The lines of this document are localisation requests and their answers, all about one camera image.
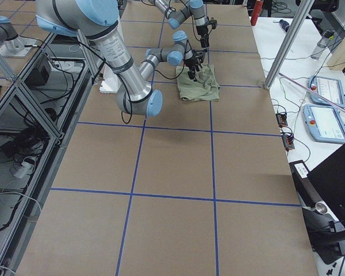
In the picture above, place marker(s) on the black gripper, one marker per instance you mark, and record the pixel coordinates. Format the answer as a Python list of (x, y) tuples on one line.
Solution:
[(202, 31), (191, 61)]

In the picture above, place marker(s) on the light green long-sleeve shirt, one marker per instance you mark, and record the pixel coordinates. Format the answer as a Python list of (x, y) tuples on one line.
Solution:
[(205, 88)]

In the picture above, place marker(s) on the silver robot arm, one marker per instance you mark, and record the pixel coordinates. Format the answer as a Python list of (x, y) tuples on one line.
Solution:
[(194, 9), (98, 21)]

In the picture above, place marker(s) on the red cylinder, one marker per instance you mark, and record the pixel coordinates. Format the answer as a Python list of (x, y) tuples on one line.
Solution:
[(256, 11)]

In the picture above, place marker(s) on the clear water bottle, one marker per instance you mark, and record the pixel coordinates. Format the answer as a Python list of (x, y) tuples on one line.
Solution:
[(322, 44)]

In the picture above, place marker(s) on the upper blue teach pendant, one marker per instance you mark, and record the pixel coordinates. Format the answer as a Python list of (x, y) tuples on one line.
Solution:
[(329, 88)]

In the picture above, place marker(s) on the blue teach pendant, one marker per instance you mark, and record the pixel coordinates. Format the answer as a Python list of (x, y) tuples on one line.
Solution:
[(324, 124), (329, 88)]

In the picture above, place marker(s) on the lower blue teach pendant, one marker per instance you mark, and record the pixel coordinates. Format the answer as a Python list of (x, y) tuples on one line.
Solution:
[(324, 124)]

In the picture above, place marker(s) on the metal reaching stick white hook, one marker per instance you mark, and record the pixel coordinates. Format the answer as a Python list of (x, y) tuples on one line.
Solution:
[(314, 96)]

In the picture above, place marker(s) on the black monitor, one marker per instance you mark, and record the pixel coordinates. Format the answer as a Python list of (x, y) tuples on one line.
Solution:
[(328, 179)]

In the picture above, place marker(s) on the aluminium frame post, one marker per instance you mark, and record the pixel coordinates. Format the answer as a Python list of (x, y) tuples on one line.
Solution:
[(303, 10)]

